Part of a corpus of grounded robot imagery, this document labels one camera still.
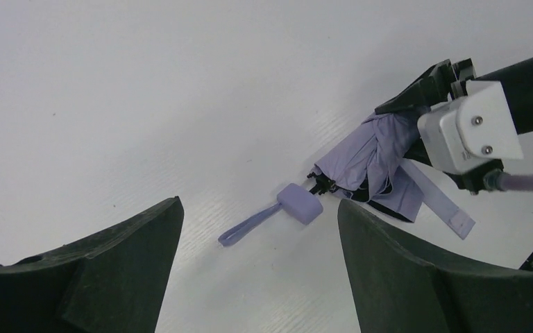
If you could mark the purple folding umbrella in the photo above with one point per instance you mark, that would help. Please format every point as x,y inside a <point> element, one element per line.
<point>367,166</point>

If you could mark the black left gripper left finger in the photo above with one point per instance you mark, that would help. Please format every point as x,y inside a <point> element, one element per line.
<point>111,281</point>

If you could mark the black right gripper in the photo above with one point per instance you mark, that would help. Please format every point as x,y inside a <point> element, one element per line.
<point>439,83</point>

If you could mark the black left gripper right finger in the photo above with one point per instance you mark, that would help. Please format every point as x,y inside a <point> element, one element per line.
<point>402,283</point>

